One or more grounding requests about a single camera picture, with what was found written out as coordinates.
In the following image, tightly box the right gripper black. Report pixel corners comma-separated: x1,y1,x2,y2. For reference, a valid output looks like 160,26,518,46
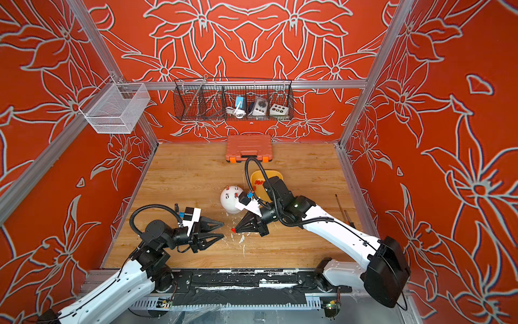
235,203,285,238

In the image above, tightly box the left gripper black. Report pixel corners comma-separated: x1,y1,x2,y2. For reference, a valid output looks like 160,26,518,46
159,217,223,256

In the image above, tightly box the white dome with screws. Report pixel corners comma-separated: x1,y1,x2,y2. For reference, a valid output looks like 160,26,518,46
220,185,243,215

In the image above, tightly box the yellow plastic tray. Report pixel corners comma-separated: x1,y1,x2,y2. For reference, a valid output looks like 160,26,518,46
250,170,283,203

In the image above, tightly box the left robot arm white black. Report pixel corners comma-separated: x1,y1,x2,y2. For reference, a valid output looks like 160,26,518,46
36,217,224,323

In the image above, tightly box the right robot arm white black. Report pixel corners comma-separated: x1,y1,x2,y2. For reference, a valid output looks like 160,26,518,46
222,177,411,308

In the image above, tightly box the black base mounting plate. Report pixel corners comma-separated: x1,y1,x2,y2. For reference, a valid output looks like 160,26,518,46
152,268,353,306

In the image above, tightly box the orange tool case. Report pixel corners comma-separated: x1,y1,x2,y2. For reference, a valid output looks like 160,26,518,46
225,134,273,163

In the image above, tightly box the white socket block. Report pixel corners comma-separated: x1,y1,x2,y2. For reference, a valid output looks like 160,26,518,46
269,104,289,118

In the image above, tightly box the white power adapter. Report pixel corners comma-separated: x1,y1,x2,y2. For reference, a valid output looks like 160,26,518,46
250,97,268,117

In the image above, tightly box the blue white small box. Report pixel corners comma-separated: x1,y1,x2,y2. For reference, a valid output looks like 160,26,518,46
235,96,245,110

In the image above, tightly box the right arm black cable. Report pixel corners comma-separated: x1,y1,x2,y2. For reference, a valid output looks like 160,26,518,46
244,157,333,228

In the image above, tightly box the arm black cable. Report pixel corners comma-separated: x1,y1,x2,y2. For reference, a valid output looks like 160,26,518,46
244,157,333,228
129,203,185,238

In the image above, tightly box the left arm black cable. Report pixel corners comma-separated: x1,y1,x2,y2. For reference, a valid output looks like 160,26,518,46
129,203,185,238

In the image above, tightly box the orange handled screwdriver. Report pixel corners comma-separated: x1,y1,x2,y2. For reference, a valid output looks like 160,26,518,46
335,194,356,228

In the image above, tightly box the black wire wall basket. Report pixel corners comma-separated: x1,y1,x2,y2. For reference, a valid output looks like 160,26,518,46
173,77,295,122

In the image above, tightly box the clear plastic wall bin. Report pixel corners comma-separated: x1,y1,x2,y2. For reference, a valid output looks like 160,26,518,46
79,83,151,134

